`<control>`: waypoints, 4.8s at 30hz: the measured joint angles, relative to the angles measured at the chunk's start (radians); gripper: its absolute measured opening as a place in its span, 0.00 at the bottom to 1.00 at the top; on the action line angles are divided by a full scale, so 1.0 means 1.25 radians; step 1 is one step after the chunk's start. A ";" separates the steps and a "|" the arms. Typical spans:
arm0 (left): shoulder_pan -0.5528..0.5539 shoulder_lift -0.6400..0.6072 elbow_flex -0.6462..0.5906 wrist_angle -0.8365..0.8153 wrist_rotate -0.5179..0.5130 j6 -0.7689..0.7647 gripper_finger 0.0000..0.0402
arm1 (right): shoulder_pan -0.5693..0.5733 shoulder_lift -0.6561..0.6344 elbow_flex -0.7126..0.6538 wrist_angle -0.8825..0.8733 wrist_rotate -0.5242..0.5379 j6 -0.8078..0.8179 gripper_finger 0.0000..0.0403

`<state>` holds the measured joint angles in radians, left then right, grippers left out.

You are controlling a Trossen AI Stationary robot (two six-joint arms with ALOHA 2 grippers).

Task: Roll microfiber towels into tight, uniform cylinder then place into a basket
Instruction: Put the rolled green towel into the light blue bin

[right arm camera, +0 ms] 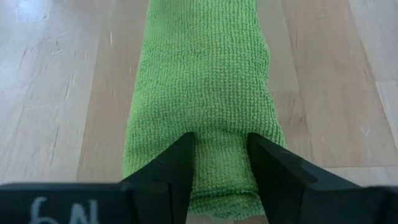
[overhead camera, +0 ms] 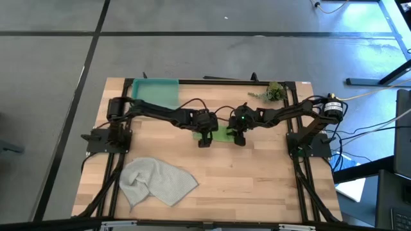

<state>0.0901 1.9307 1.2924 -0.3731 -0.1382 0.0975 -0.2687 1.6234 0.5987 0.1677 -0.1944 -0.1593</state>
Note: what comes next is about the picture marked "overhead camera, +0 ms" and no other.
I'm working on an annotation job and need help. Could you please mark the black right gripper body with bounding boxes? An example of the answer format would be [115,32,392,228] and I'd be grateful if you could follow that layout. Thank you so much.
[227,102,256,147]

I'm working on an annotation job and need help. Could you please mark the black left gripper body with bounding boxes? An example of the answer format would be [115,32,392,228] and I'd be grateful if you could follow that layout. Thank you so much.
[192,108,219,148]

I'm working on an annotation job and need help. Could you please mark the green microfiber towel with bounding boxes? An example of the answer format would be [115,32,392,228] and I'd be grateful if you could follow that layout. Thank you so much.
[192,124,237,143]

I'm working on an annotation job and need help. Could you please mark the pale grey waffle towel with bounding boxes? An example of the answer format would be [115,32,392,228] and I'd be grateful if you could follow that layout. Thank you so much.
[119,157,199,208]

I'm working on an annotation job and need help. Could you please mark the teal plastic basket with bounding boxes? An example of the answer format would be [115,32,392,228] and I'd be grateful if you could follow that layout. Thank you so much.
[130,78,180,110]

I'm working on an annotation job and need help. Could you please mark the small potted succulent plant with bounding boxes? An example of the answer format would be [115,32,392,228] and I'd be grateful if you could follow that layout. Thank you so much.
[247,81,288,103]

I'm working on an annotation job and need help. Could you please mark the blue floor item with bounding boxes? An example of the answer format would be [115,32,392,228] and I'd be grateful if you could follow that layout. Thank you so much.
[337,153,357,171]

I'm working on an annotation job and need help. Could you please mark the black desk leg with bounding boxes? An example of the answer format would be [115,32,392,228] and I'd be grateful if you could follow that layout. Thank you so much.
[345,59,411,87]

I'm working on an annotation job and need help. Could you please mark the black desk edge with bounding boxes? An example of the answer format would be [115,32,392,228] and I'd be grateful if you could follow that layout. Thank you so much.
[332,155,396,184]

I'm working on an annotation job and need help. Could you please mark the white paper sheet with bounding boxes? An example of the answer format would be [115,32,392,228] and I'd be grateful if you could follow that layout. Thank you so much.
[335,177,367,203]

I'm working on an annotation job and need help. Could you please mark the black monitor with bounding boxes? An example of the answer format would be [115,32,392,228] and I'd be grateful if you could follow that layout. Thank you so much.
[393,89,411,179]

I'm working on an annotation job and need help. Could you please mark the black laptop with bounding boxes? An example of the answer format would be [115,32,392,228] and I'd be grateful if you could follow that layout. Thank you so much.
[374,169,411,230]

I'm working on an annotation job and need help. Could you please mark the black crossbar with silver brackets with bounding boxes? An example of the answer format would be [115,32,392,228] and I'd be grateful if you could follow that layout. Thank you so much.
[0,217,386,231]

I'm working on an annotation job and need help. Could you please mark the black floor stand foot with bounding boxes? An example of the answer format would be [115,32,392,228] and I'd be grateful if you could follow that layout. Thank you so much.
[0,141,25,154]

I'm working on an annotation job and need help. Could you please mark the black aluminium table frame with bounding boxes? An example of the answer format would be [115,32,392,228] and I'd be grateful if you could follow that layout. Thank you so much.
[72,73,343,225]

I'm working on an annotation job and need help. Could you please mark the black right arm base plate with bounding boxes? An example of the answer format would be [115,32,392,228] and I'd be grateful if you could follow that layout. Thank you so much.
[286,132,337,158]

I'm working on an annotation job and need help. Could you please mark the yellow extension cord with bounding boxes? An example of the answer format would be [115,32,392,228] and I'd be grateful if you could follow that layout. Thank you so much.
[327,78,411,101]

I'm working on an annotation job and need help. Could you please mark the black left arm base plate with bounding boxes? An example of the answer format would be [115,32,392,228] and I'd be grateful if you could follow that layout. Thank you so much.
[80,128,133,154]

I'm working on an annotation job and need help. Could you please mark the yellow cable with black plug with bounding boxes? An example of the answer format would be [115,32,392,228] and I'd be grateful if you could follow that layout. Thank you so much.
[310,0,349,14]

